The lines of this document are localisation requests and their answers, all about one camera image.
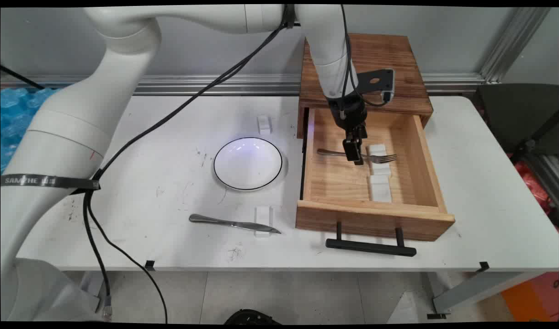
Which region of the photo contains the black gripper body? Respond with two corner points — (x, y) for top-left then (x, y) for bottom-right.
(327, 95), (368, 134)

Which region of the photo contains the horizontal aluminium rail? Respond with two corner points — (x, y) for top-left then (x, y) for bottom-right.
(0, 74), (485, 96)

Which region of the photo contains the orange box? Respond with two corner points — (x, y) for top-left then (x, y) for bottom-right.
(501, 272), (559, 322)

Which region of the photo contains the thin black background cable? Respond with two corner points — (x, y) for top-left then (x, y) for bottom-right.
(0, 65), (44, 90)

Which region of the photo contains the black round floor object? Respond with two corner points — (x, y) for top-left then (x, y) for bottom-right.
(224, 309), (282, 325)

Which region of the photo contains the silver table knife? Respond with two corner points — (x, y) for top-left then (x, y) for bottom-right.
(189, 214), (282, 234)

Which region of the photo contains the red bag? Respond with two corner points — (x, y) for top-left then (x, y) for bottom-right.
(508, 153), (559, 229)

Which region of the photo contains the dark wooden cabinet housing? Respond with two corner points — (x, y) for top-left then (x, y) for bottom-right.
(297, 32), (434, 139)

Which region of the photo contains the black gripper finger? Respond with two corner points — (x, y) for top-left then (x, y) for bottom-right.
(343, 130), (363, 163)
(357, 124), (368, 166)

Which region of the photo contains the thin black camera cable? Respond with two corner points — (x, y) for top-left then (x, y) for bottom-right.
(340, 5), (392, 107)

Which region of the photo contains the black drawer handle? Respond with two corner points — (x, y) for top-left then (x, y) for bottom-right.
(326, 222), (417, 257)

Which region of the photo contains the blue bubble wrap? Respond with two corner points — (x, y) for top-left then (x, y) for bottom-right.
(0, 87), (63, 174)

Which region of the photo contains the white floor sheet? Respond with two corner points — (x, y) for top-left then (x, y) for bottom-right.
(387, 292), (419, 324)

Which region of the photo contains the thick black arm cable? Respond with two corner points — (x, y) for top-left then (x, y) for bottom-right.
(82, 5), (299, 323)

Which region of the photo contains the white plate with black rim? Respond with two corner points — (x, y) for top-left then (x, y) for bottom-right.
(213, 137), (283, 191)

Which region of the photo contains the aluminium frame beam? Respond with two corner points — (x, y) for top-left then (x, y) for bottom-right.
(522, 153), (559, 206)

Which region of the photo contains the grey table leg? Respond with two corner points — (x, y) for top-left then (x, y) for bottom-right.
(427, 272), (527, 319)
(80, 271), (107, 313)

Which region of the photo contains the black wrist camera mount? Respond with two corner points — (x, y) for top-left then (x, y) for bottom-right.
(356, 69), (395, 104)

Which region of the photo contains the slanted aluminium post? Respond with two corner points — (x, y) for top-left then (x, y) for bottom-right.
(479, 7), (552, 84)

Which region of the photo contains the silver fork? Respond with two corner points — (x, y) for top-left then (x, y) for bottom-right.
(317, 149), (397, 164)

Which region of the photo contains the light wooden drawer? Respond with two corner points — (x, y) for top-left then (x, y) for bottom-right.
(295, 108), (456, 242)

